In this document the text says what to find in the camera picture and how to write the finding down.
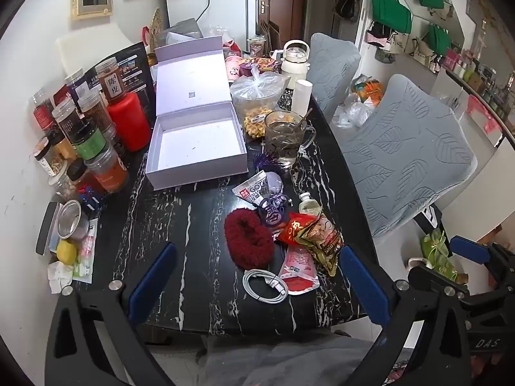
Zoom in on green slippers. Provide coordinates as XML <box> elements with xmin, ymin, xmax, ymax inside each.
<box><xmin>420</xmin><ymin>229</ymin><xmax>469</xmax><ymax>284</ymax></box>

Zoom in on lavender brocade pouch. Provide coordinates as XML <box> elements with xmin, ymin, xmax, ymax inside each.
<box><xmin>263</xmin><ymin>171</ymin><xmax>284</xmax><ymax>198</ymax></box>

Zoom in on lemon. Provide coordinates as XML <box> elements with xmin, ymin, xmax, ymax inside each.
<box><xmin>56</xmin><ymin>240</ymin><xmax>78</xmax><ymax>266</ymax></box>

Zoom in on white gift box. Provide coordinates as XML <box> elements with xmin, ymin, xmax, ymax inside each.
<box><xmin>145</xmin><ymin>35</ymin><xmax>249</xmax><ymax>190</ymax></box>

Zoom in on orange patterned bag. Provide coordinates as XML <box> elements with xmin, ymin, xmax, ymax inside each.
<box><xmin>354</xmin><ymin>80</ymin><xmax>385</xmax><ymax>105</ymax></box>

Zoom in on bagged waffle cookies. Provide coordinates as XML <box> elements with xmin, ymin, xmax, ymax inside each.
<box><xmin>242</xmin><ymin>106</ymin><xmax>274</xmax><ymax>139</ymax></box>

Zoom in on crumpled white tissue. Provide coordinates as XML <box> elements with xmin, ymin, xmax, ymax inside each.
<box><xmin>47</xmin><ymin>261</ymin><xmax>74</xmax><ymax>294</ymax></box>

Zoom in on white fridge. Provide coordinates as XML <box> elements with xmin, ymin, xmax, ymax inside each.
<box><xmin>166</xmin><ymin>0</ymin><xmax>258</xmax><ymax>51</ymax></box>

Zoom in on woven straw fan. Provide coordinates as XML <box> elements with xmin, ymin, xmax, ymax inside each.
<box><xmin>149</xmin><ymin>8</ymin><xmax>165</xmax><ymax>45</ymax></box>

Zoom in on purple tinsel tuft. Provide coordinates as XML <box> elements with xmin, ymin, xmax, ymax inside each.
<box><xmin>254</xmin><ymin>153</ymin><xmax>279</xmax><ymax>173</ymax></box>

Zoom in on clear sachet strip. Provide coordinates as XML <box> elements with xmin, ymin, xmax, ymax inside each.
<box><xmin>72</xmin><ymin>219</ymin><xmax>99</xmax><ymax>280</ymax></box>

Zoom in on grey plastic bag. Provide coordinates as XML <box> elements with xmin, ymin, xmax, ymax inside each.
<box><xmin>155</xmin><ymin>18</ymin><xmax>204</xmax><ymax>47</ymax></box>

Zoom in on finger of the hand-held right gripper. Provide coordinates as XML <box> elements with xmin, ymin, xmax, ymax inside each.
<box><xmin>450</xmin><ymin>235</ymin><xmax>515</xmax><ymax>280</ymax></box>
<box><xmin>407</xmin><ymin>264</ymin><xmax>471</xmax><ymax>296</ymax></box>

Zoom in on purple instant noodle cup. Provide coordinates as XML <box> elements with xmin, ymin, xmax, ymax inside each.
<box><xmin>237</xmin><ymin>57</ymin><xmax>282</xmax><ymax>79</ymax></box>

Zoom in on wall intercom panel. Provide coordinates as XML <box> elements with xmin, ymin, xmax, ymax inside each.
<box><xmin>71</xmin><ymin>0</ymin><xmax>113</xmax><ymax>19</ymax></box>

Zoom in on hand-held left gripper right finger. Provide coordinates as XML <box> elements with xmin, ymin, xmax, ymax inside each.
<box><xmin>340</xmin><ymin>244</ymin><xmax>475</xmax><ymax>386</ymax></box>

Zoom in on person's right hand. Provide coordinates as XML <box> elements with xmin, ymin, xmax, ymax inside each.
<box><xmin>489</xmin><ymin>352</ymin><xmax>515</xmax><ymax>384</ymax></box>

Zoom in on clear dessert cup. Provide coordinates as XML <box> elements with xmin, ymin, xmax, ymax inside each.
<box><xmin>246</xmin><ymin>36</ymin><xmax>267</xmax><ymax>55</ymax></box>

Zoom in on clear plastic bag with tub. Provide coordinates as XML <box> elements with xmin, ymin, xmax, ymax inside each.
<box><xmin>230</xmin><ymin>66</ymin><xmax>288</xmax><ymax>119</ymax></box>

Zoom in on cluster of spice jars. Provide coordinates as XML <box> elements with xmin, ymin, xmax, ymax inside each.
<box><xmin>32</xmin><ymin>57</ymin><xmax>131</xmax><ymax>202</ymax></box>

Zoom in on grey leaf-pattern covered chair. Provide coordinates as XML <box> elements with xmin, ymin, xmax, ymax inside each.
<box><xmin>344</xmin><ymin>74</ymin><xmax>478</xmax><ymax>238</ymax></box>
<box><xmin>309</xmin><ymin>33</ymin><xmax>362</xmax><ymax>117</ymax></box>

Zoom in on open metal tin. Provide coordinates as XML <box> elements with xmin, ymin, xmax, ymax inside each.
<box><xmin>56</xmin><ymin>200</ymin><xmax>90</xmax><ymax>240</ymax></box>

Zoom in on red candy packet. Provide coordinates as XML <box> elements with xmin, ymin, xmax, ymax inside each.
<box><xmin>275</xmin><ymin>212</ymin><xmax>318</xmax><ymax>247</ymax></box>

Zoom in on white paper roll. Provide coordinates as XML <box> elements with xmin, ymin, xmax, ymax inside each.
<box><xmin>290</xmin><ymin>79</ymin><xmax>314</xmax><ymax>115</ymax></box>

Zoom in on white board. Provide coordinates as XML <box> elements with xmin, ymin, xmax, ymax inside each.
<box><xmin>54</xmin><ymin>22</ymin><xmax>139</xmax><ymax>75</ymax></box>

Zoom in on white charging cable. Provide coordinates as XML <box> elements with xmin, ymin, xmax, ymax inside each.
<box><xmin>242</xmin><ymin>269</ymin><xmax>289</xmax><ymax>304</ymax></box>

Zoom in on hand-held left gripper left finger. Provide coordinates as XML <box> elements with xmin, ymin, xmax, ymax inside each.
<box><xmin>44</xmin><ymin>242</ymin><xmax>180</xmax><ymax>386</ymax></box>

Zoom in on red canister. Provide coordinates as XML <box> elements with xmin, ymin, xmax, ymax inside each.
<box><xmin>107</xmin><ymin>92</ymin><xmax>151</xmax><ymax>152</ymax></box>

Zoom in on black printed bag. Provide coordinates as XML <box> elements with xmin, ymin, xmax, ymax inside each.
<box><xmin>84</xmin><ymin>41</ymin><xmax>155</xmax><ymax>97</ymax></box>

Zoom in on pink cup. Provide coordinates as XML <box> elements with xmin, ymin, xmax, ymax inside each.
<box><xmin>225</xmin><ymin>55</ymin><xmax>242</xmax><ymax>79</ymax></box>

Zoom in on white snack packet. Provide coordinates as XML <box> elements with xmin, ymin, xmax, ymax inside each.
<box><xmin>232</xmin><ymin>170</ymin><xmax>270</xmax><ymax>210</ymax></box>

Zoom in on pink pouch packet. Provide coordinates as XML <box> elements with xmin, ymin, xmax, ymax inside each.
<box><xmin>279</xmin><ymin>245</ymin><xmax>320</xmax><ymax>295</ymax></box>

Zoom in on black flat case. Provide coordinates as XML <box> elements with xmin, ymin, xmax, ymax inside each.
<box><xmin>35</xmin><ymin>202</ymin><xmax>60</xmax><ymax>256</ymax></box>

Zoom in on small clear bottle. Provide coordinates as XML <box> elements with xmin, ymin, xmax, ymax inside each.
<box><xmin>298</xmin><ymin>193</ymin><xmax>323</xmax><ymax>215</ymax></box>

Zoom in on glass mug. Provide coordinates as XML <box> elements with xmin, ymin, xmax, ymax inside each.
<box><xmin>263</xmin><ymin>109</ymin><xmax>316</xmax><ymax>170</ymax></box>

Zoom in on crumpled clear plastic bag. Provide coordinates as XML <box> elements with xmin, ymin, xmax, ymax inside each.
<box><xmin>332</xmin><ymin>96</ymin><xmax>379</xmax><ymax>127</ymax></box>

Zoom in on dark red fuzzy scrunchie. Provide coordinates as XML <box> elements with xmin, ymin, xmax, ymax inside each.
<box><xmin>224</xmin><ymin>208</ymin><xmax>275</xmax><ymax>271</ymax></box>

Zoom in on person's grey trousers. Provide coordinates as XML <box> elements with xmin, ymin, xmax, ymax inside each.
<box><xmin>197</xmin><ymin>332</ymin><xmax>387</xmax><ymax>386</ymax></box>

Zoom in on metal spoon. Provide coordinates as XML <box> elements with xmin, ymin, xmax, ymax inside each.
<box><xmin>295</xmin><ymin>108</ymin><xmax>314</xmax><ymax>130</ymax></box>

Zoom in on purple tassel ornament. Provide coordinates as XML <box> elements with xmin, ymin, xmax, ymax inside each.
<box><xmin>257</xmin><ymin>195</ymin><xmax>291</xmax><ymax>228</ymax></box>

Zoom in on curved counter with bottles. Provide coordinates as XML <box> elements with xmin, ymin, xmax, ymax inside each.
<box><xmin>440</xmin><ymin>48</ymin><xmax>515</xmax><ymax>141</ymax></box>

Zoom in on brown door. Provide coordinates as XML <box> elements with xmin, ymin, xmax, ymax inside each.
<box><xmin>257</xmin><ymin>0</ymin><xmax>308</xmax><ymax>49</ymax></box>

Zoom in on green nut snack packet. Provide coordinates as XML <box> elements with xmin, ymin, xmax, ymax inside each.
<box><xmin>295</xmin><ymin>213</ymin><xmax>344</xmax><ymax>277</ymax></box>

